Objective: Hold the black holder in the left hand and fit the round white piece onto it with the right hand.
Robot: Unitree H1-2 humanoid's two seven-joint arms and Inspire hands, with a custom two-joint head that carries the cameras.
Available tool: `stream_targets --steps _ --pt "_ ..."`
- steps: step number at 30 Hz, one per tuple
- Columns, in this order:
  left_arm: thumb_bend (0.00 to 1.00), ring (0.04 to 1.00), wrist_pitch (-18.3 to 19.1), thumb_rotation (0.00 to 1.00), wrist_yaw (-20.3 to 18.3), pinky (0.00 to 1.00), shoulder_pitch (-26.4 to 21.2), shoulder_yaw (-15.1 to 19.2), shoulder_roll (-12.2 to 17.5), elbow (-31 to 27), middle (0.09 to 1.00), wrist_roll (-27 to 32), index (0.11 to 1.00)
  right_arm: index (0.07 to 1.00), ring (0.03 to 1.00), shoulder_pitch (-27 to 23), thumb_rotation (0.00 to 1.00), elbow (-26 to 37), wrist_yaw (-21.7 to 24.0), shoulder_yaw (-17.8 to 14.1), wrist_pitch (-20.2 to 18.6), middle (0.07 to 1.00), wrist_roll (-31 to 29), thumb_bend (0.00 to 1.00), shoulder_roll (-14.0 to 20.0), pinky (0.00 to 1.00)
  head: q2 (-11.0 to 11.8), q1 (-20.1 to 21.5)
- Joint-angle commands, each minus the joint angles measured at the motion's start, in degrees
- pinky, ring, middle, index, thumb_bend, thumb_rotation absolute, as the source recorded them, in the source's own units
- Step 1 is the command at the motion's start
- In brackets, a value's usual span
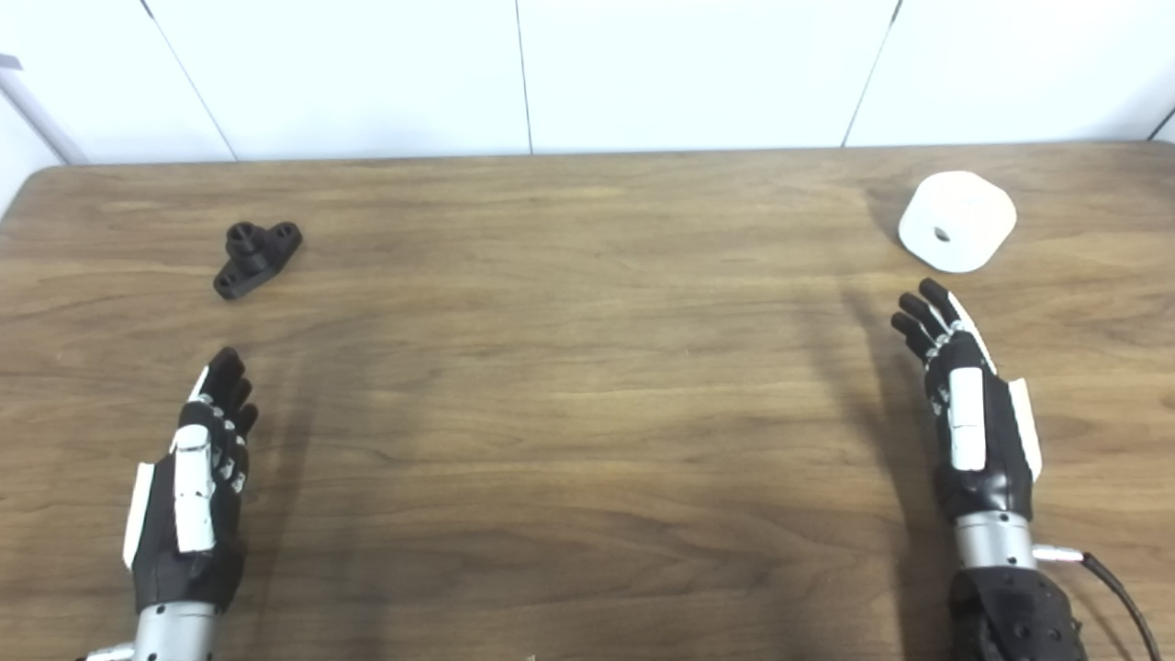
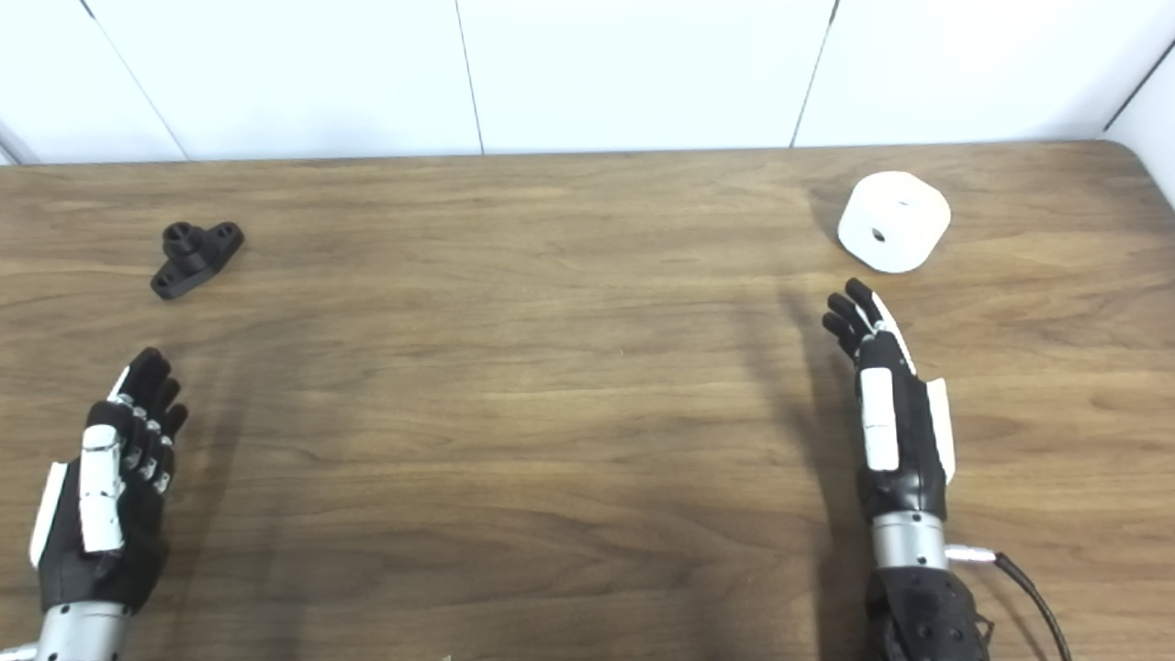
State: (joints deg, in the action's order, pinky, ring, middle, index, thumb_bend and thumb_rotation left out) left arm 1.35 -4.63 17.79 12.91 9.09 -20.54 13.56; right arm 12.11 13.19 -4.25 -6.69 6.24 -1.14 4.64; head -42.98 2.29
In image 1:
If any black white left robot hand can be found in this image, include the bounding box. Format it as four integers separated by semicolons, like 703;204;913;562
122;346;260;614

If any round white plastic piece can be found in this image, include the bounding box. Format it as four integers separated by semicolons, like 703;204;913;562
898;171;1018;274

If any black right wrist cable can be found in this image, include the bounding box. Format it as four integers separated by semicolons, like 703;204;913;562
1033;544;1162;661

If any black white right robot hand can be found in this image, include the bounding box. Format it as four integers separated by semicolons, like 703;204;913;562
890;278;1045;524

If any black flanged holder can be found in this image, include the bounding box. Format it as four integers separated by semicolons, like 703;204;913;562
213;221;304;301

